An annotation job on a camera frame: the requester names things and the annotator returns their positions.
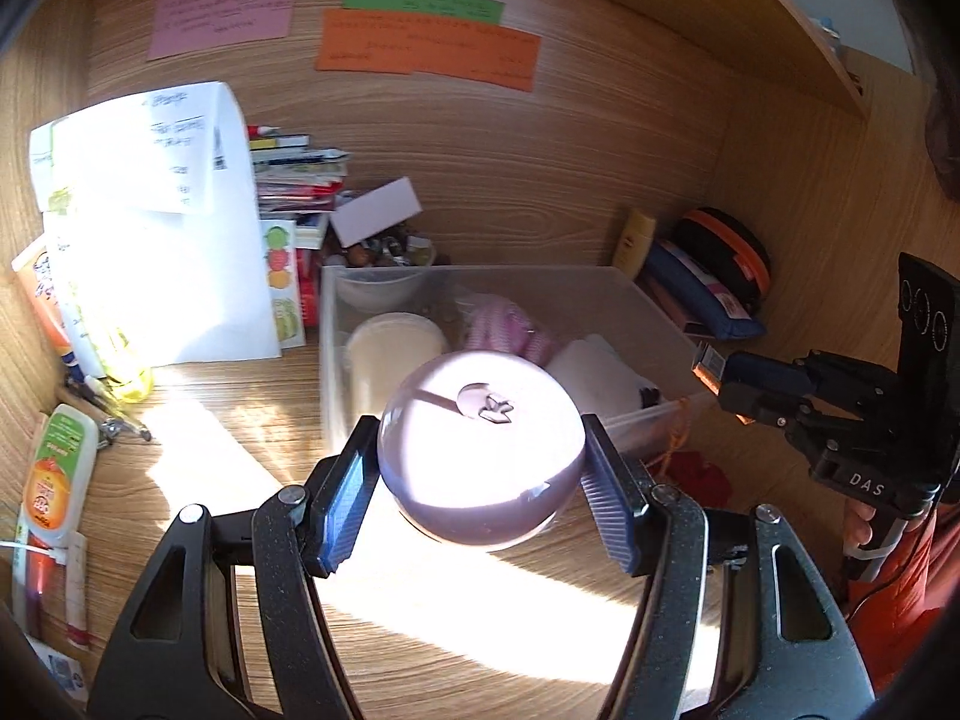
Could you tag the cream round container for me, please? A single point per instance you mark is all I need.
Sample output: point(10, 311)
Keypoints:
point(394, 360)

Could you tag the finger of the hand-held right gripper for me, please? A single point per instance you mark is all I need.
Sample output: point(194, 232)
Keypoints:
point(765, 371)
point(757, 403)

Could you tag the dark red pen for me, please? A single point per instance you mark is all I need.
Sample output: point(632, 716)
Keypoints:
point(34, 589)

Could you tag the pink flat case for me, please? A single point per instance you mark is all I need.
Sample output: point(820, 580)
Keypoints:
point(667, 307)

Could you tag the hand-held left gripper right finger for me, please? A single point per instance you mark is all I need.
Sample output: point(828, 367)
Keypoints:
point(607, 510)

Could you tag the green paper note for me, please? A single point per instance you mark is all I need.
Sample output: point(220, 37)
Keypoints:
point(424, 2)

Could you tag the clear plastic bin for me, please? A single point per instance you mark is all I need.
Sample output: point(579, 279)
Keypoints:
point(600, 300)

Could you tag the blue white packet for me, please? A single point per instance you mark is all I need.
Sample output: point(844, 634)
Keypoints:
point(64, 671)

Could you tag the small white box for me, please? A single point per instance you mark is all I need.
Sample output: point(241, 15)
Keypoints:
point(375, 210)

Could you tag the blue pouch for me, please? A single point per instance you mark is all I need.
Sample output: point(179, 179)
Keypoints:
point(705, 300)

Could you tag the pink knit item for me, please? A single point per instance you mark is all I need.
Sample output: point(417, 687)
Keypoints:
point(502, 322)

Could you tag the metal tipped brush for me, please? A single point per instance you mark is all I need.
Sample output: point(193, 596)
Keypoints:
point(105, 412)

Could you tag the clear yellow bottle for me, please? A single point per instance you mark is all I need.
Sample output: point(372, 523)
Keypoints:
point(124, 364)

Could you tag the black orange round case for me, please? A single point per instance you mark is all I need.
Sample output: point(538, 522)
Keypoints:
point(724, 244)

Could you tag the fruit print carton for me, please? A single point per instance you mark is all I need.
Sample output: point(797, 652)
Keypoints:
point(279, 277)

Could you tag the white red tube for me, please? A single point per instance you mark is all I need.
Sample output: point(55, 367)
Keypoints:
point(77, 592)

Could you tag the pink paper note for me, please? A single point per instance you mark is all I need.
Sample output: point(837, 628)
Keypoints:
point(221, 7)

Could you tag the small orange black box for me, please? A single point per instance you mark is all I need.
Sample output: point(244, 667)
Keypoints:
point(709, 364)

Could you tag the orange paper note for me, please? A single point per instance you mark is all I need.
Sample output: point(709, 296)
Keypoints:
point(427, 49)

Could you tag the white paper bag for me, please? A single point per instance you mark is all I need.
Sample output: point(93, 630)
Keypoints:
point(165, 262)

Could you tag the stack of books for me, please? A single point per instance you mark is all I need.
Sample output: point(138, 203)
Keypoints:
point(296, 165)

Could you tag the person's right hand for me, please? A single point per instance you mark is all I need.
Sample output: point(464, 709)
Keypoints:
point(857, 525)

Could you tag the wooden desktop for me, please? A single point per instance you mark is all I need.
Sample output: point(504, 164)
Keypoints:
point(225, 480)

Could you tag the white bottle orange label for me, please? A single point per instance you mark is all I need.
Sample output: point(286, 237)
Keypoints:
point(56, 476)

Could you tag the lilac round bowl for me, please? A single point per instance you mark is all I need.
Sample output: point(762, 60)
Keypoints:
point(480, 457)

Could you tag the orange white tube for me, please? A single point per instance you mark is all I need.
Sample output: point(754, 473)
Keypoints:
point(41, 300)

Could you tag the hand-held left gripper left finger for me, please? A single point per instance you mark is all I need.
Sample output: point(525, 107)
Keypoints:
point(345, 502)

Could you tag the pile of small trinkets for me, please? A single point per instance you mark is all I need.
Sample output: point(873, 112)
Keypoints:
point(375, 249)

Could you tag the white cloth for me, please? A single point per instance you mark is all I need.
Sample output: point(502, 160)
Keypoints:
point(600, 382)

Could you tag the wooden shelf board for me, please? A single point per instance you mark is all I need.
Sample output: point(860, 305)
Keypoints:
point(795, 22)

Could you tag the person's right forearm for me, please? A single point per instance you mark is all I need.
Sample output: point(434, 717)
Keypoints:
point(915, 600)

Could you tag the pale bowl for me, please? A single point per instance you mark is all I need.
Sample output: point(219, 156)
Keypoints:
point(379, 289)

